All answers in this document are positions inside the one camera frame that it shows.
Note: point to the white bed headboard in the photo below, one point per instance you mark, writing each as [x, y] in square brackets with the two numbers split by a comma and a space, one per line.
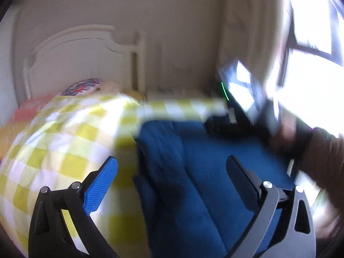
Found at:
[75, 59]

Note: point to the window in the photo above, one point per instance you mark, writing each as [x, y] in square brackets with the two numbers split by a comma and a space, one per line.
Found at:
[309, 86]

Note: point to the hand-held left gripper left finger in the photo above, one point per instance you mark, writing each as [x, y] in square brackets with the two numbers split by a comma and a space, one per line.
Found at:
[100, 185]

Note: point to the person's right hand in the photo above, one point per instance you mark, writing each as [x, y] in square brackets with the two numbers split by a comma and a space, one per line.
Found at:
[283, 141]

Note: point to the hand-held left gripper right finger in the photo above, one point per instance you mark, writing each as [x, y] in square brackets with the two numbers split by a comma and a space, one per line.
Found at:
[242, 182]

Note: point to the yellow pillow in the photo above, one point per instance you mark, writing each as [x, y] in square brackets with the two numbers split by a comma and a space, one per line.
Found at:
[134, 94]

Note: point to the beige curtain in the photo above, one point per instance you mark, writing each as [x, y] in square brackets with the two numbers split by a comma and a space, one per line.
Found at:
[250, 18]

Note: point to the yellow white checked blanket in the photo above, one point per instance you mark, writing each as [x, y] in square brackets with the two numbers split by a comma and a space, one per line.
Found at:
[67, 139]

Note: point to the blue padded jacket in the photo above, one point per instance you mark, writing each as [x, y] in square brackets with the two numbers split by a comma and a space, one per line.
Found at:
[188, 180]

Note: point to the orange pink pillow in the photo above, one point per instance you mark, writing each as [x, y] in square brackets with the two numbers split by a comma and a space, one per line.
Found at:
[29, 108]

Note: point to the patterned pillow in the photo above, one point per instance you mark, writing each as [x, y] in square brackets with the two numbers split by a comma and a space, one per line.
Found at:
[80, 86]

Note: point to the person's right forearm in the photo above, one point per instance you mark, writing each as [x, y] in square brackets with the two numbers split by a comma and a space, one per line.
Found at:
[328, 161]

